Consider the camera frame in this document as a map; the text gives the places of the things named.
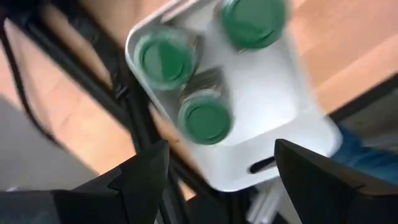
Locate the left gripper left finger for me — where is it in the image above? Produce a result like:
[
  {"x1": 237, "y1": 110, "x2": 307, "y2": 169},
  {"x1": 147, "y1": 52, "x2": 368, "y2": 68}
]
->
[{"x1": 0, "y1": 139, "x2": 170, "y2": 224}]

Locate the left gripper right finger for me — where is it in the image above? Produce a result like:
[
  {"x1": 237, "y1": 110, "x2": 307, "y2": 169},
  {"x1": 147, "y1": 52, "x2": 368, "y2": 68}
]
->
[{"x1": 274, "y1": 139, "x2": 398, "y2": 224}]

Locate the green-lid oregano jar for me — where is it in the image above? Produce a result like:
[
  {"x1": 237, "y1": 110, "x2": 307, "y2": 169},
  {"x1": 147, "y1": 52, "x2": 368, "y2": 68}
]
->
[
  {"x1": 219, "y1": 0, "x2": 289, "y2": 50},
  {"x1": 133, "y1": 26, "x2": 200, "y2": 91},
  {"x1": 177, "y1": 70, "x2": 234, "y2": 146}
]

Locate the person's leg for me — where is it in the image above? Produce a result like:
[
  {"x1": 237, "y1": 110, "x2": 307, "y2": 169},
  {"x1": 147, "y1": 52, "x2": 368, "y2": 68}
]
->
[{"x1": 329, "y1": 124, "x2": 398, "y2": 186}]

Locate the large white bin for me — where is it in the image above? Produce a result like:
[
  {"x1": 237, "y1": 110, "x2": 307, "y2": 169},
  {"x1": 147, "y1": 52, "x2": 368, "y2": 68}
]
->
[{"x1": 124, "y1": 0, "x2": 343, "y2": 192}]

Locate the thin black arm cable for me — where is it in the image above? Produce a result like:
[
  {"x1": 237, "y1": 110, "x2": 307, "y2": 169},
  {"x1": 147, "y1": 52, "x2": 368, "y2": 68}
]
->
[{"x1": 0, "y1": 18, "x2": 63, "y2": 147}]

